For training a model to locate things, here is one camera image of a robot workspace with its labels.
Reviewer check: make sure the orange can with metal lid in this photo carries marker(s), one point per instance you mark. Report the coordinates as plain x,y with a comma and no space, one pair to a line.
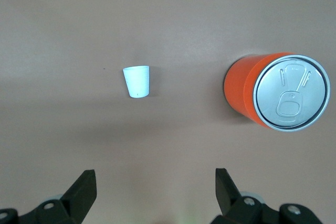
239,87

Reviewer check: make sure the brown table cover mat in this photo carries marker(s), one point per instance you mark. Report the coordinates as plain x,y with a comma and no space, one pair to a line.
78,24

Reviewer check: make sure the light blue plastic cup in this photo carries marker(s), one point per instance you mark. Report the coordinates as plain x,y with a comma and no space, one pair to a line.
136,82

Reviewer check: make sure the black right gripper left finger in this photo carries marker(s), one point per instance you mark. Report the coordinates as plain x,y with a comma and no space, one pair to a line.
76,197

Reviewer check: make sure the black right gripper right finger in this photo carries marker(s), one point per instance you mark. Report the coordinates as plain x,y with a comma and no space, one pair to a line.
231,200

